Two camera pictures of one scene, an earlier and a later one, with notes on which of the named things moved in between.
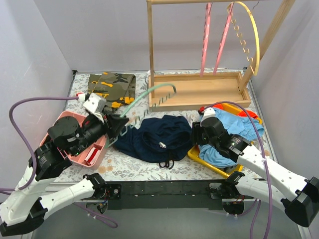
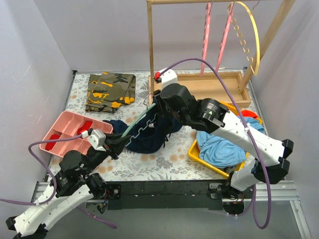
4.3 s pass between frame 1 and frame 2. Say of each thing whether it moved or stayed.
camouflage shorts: stayed
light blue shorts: stayed
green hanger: moved
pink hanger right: stayed
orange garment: stayed
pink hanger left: stayed
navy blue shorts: moved
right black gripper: moved
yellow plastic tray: stayed
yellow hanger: stayed
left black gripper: moved
